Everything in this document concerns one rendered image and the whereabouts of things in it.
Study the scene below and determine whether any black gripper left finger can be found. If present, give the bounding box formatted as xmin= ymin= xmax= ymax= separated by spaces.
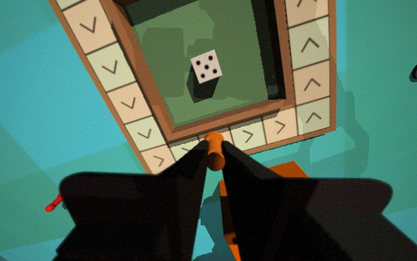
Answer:
xmin=58 ymin=140 xmax=208 ymax=261

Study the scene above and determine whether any white die with black pips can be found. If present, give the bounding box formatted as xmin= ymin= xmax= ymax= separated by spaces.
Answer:
xmin=190 ymin=49 xmax=222 ymax=83

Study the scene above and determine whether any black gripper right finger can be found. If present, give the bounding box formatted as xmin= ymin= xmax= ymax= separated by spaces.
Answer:
xmin=221 ymin=141 xmax=393 ymax=261

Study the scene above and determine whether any orange pawn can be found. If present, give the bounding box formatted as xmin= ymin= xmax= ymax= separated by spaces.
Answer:
xmin=204 ymin=131 xmax=225 ymax=171

